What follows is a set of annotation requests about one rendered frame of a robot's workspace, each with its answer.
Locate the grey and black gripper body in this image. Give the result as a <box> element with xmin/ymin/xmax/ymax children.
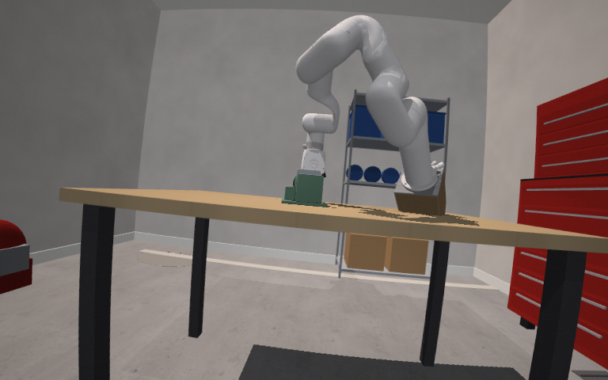
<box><xmin>301</xmin><ymin>149</ymin><xmax>325</xmax><ymax>174</ymax></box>

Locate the green slide mechanism with black handwheel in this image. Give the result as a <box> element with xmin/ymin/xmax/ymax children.
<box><xmin>281</xmin><ymin>169</ymin><xmax>328</xmax><ymax>207</ymax></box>

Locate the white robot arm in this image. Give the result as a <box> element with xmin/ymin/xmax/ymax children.
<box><xmin>296</xmin><ymin>15</ymin><xmax>445</xmax><ymax>191</ymax></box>

